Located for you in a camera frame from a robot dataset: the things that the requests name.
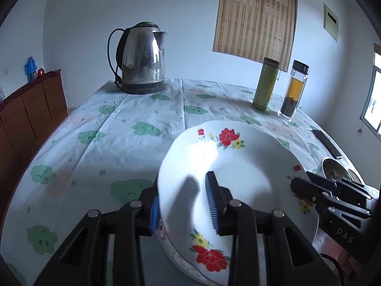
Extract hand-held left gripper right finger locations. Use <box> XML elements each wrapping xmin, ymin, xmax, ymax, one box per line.
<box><xmin>205</xmin><ymin>171</ymin><xmax>337</xmax><ymax>286</ymax></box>

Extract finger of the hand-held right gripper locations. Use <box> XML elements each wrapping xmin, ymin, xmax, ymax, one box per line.
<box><xmin>290</xmin><ymin>176</ymin><xmax>334</xmax><ymax>207</ymax></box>
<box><xmin>306</xmin><ymin>171</ymin><xmax>372</xmax><ymax>201</ymax></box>

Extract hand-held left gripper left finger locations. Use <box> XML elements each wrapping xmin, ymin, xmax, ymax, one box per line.
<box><xmin>34</xmin><ymin>179</ymin><xmax>161</xmax><ymax>286</ymax></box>

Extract white plate red flowers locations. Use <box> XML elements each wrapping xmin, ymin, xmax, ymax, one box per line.
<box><xmin>157</xmin><ymin>120</ymin><xmax>319</xmax><ymax>286</ymax></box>

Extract black smartphone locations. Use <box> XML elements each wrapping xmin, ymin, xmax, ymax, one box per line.
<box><xmin>312</xmin><ymin>129</ymin><xmax>343</xmax><ymax>159</ymax></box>

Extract green cloud printed tablecloth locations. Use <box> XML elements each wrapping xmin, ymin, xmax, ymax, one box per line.
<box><xmin>0</xmin><ymin>78</ymin><xmax>366</xmax><ymax>286</ymax></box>

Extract glass tea bottle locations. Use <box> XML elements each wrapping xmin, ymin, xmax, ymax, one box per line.
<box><xmin>277</xmin><ymin>60</ymin><xmax>310</xmax><ymax>122</ymax></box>

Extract green thermos bottle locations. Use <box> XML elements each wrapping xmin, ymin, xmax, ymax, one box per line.
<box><xmin>252</xmin><ymin>57</ymin><xmax>280</xmax><ymax>111</ymax></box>

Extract black kettle base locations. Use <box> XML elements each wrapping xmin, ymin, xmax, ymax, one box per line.
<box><xmin>115</xmin><ymin>79</ymin><xmax>165</xmax><ymax>95</ymax></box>

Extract brown wooden sideboard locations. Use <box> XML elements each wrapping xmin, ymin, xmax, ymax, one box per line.
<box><xmin>0</xmin><ymin>68</ymin><xmax>69</xmax><ymax>197</ymax></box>

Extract stainless steel electric kettle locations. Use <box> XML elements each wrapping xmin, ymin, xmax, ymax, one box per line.
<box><xmin>107</xmin><ymin>22</ymin><xmax>169</xmax><ymax>85</ymax></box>

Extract bamboo window blind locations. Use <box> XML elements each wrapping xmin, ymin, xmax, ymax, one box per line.
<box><xmin>212</xmin><ymin>0</ymin><xmax>298</xmax><ymax>72</ymax></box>

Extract blue thermos jug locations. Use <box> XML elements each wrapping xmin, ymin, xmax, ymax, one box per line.
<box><xmin>24</xmin><ymin>56</ymin><xmax>38</xmax><ymax>82</ymax></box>

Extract window with frame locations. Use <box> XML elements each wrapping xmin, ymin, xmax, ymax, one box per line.
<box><xmin>360</xmin><ymin>43</ymin><xmax>381</xmax><ymax>134</ymax></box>

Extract cream wall panel box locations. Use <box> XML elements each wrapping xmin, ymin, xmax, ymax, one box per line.
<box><xmin>323</xmin><ymin>3</ymin><xmax>339</xmax><ymax>42</ymax></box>

